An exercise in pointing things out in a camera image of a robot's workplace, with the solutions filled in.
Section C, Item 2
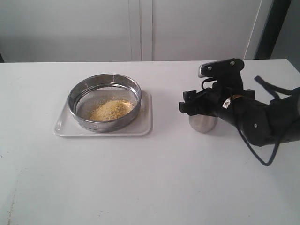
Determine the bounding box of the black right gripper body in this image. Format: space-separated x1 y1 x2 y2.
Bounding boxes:
179 83 279 147

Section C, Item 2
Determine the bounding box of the stainless steel cup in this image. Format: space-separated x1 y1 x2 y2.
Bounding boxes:
188 115 218 134

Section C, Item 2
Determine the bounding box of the yellow grain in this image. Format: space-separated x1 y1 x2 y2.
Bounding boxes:
90 100 134 122

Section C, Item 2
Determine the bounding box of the round stainless steel sieve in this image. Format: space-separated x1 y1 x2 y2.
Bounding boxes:
67 74 143 133

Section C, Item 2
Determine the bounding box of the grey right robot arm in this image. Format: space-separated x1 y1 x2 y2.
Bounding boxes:
179 84 300 147

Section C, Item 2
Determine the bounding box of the white rectangular plastic tray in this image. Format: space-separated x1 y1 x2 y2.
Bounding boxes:
54 91 152 137

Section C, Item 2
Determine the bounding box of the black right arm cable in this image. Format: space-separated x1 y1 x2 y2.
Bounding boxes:
201 75 296 167

